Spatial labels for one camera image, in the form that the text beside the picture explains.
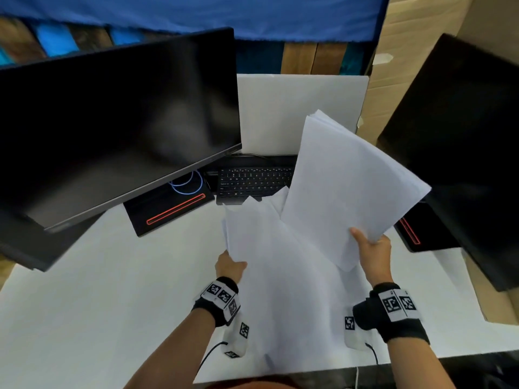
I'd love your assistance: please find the large black monitor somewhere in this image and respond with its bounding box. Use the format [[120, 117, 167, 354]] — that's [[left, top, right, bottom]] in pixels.
[[0, 27, 242, 273], [376, 33, 519, 292]]

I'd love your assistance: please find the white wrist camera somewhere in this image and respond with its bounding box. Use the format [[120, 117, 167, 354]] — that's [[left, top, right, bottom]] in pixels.
[[344, 307, 375, 352], [221, 313, 250, 359]]

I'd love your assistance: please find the white board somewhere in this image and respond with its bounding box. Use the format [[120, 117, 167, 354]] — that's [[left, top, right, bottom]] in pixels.
[[237, 74, 370, 157]]

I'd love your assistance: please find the blue looped cable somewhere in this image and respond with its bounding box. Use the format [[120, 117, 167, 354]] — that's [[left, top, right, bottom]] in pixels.
[[169, 170, 204, 196]]

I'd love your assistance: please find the black keyboard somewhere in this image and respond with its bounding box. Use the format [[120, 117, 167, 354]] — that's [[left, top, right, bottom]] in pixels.
[[216, 155, 298, 206]]

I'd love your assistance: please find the person's left forearm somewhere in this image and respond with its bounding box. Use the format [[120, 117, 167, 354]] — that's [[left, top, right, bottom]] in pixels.
[[124, 308, 215, 389]]

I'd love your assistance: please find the brown cardboard sheet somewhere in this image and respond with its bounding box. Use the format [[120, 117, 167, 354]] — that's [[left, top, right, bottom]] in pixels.
[[357, 0, 519, 146]]

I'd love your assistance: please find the black monitor base red stripe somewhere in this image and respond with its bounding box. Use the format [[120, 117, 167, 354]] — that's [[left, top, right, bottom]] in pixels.
[[394, 202, 461, 253], [123, 171, 215, 238]]

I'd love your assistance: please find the person's right forearm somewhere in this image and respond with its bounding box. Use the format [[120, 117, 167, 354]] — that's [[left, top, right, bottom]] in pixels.
[[387, 337, 457, 389]]

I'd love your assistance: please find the blue cloth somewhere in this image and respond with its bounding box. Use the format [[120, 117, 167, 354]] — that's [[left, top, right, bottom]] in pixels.
[[0, 0, 391, 43]]

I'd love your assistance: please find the person's left hand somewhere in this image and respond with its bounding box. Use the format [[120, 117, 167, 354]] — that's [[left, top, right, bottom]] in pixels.
[[215, 250, 248, 284]]

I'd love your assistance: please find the person's right hand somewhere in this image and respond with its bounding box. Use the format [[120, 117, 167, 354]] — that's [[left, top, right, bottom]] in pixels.
[[350, 227, 394, 287]]

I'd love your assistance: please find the black wristband with marker tags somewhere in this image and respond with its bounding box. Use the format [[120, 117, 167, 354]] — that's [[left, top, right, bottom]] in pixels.
[[352, 282, 430, 344], [192, 276, 241, 328]]

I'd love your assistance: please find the white paper stack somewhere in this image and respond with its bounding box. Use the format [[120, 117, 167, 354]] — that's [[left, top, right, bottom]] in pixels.
[[281, 109, 431, 273], [222, 186, 367, 373]]

